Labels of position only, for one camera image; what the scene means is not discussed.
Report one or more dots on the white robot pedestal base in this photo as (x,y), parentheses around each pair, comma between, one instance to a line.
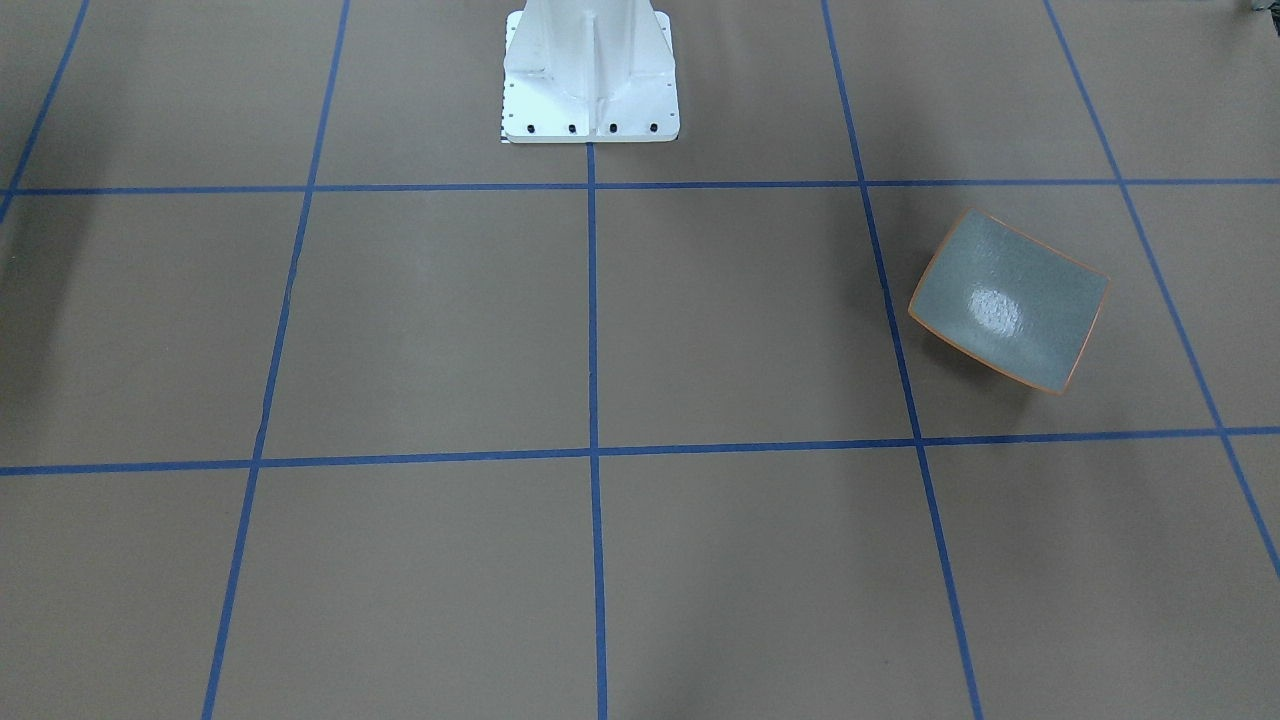
(589,72)

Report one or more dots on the grey square plate orange rim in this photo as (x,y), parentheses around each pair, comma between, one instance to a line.
(1011,302)

